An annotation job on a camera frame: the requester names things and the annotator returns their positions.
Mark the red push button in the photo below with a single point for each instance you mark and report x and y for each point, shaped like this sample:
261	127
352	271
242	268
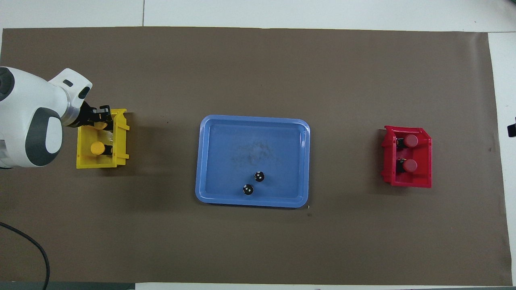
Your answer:
410	165
411	140

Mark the yellow plastic storage bin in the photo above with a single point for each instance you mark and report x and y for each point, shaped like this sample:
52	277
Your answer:
121	141

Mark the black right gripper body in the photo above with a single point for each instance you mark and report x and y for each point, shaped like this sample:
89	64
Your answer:
512	130

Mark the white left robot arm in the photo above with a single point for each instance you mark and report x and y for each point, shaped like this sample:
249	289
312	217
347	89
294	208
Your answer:
28	104

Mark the brown paper table mat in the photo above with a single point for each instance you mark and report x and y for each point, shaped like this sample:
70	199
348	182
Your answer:
258	245

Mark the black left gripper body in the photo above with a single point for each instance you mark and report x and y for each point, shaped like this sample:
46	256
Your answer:
85	116

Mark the red plastic storage bin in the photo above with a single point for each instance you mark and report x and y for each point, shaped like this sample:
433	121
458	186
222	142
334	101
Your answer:
425	161

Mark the black cylinder component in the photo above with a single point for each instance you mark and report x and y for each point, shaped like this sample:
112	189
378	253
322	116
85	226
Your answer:
259	176
248	189

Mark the blue plastic tray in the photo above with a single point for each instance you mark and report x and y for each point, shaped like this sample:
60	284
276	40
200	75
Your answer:
278	153

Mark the yellow push button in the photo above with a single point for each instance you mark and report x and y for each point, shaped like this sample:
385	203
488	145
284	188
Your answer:
100	125
97	148

